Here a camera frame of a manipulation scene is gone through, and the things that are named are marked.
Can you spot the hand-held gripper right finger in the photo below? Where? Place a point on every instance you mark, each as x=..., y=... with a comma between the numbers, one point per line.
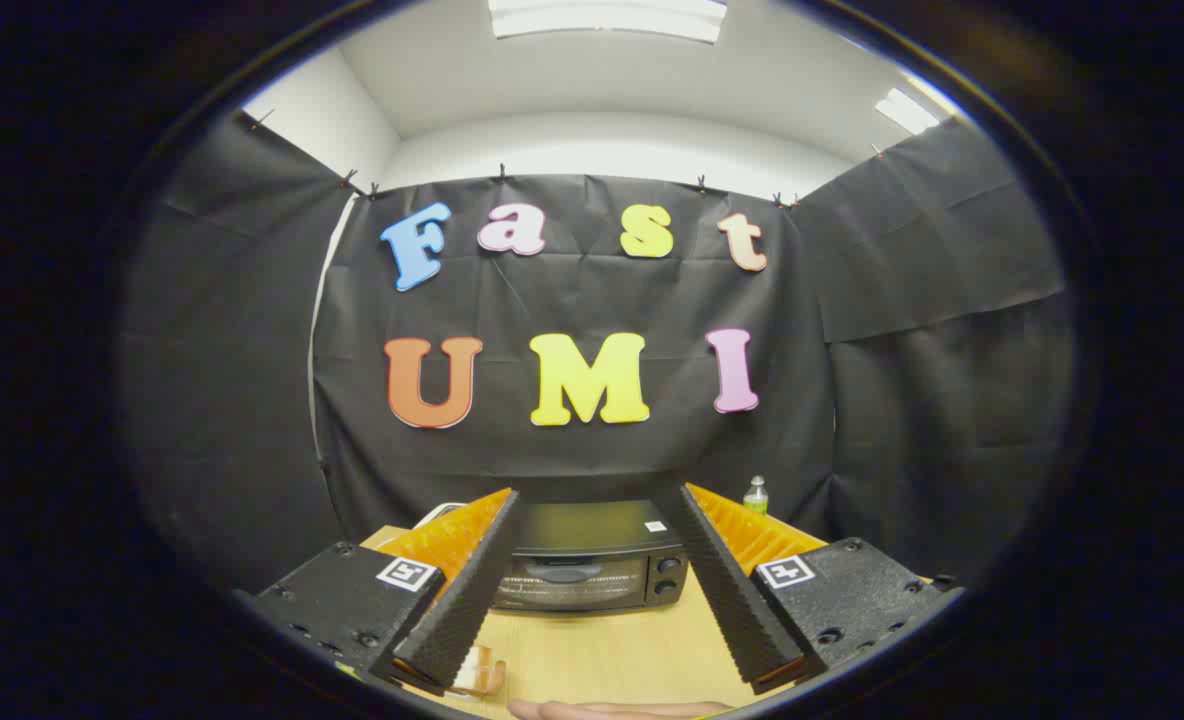
x=727, y=590

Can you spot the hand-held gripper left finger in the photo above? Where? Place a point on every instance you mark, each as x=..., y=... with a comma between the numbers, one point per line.
x=467, y=600

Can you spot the black toaster oven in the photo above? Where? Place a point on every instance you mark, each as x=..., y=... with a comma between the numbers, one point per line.
x=592, y=525

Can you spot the white pop-up toaster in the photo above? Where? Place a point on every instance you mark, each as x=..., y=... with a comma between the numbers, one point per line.
x=442, y=511

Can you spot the small green bottle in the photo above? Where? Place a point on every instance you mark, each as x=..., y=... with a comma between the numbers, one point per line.
x=755, y=497

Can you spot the black backdrop cloth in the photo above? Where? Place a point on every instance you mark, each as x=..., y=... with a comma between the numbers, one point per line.
x=572, y=300

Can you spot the ceiling light panel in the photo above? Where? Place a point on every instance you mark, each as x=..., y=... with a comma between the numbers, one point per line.
x=905, y=110
x=607, y=18

